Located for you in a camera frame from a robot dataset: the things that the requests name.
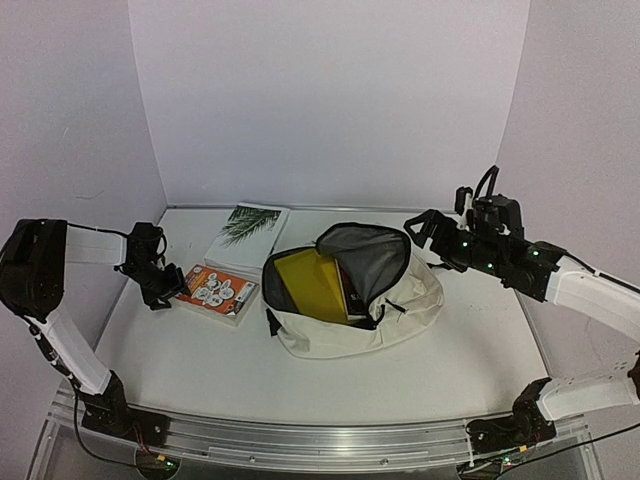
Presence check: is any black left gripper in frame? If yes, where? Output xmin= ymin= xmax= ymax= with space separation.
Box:
xmin=122 ymin=259 xmax=189 ymax=309

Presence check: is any beige canvas student bag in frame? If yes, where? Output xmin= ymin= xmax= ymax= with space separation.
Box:
xmin=261 ymin=222 xmax=444 ymax=360

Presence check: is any dark Three Days book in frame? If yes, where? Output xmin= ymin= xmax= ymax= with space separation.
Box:
xmin=334 ymin=260 xmax=368 ymax=324

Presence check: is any yellow hardcover book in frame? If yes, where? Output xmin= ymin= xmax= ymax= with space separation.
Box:
xmin=274 ymin=248 xmax=348 ymax=325

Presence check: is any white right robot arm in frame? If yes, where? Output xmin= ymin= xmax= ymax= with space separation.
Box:
xmin=404 ymin=187 xmax=639 ymax=453

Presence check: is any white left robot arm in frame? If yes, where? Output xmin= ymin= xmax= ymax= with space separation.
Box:
xmin=1 ymin=219 xmax=189 ymax=435

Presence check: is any white Singularity book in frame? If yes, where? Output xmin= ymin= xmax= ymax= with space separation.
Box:
xmin=204 ymin=203 xmax=290 ymax=280

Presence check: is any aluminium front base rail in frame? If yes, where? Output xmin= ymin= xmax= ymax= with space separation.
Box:
xmin=47 ymin=384 xmax=591 ymax=464

